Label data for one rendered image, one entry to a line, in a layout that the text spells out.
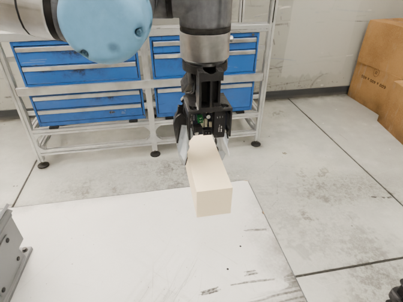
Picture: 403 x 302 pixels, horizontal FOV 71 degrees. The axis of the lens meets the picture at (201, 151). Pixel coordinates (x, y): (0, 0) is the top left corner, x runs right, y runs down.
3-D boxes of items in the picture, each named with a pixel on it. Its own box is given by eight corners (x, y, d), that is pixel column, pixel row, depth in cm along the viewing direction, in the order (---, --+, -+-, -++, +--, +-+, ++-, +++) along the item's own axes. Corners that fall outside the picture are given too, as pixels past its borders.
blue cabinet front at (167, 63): (156, 117, 207) (149, 36, 176) (250, 109, 218) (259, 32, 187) (156, 118, 205) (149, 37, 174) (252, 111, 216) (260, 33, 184)
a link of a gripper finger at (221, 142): (225, 175, 54) (212, 137, 48) (217, 157, 59) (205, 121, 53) (240, 170, 54) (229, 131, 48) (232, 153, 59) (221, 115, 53)
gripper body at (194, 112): (186, 144, 46) (185, 71, 39) (180, 119, 53) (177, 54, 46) (232, 139, 47) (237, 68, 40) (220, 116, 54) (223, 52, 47)
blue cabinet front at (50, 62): (40, 126, 196) (9, 41, 164) (146, 117, 206) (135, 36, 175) (39, 128, 193) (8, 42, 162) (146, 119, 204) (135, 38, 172)
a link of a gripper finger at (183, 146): (172, 178, 52) (185, 135, 47) (170, 159, 57) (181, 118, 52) (188, 180, 53) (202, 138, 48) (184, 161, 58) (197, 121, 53)
